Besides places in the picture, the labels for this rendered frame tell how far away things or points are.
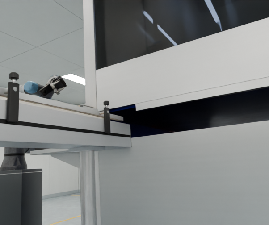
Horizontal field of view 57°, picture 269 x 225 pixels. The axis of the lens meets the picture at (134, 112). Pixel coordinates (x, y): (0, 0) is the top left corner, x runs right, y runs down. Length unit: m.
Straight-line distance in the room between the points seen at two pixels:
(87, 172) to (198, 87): 0.48
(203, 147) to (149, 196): 0.27
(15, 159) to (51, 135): 1.01
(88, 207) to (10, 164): 0.91
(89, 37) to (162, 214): 0.84
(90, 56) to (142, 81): 0.32
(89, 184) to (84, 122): 0.21
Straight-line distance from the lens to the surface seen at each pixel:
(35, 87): 1.69
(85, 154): 0.85
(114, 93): 1.08
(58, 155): 1.40
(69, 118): 0.74
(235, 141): 0.87
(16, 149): 1.70
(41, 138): 0.67
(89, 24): 1.30
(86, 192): 0.86
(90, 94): 1.16
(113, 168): 1.05
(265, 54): 0.92
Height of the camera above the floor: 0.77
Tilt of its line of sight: 12 degrees up
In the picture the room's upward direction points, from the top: 4 degrees counter-clockwise
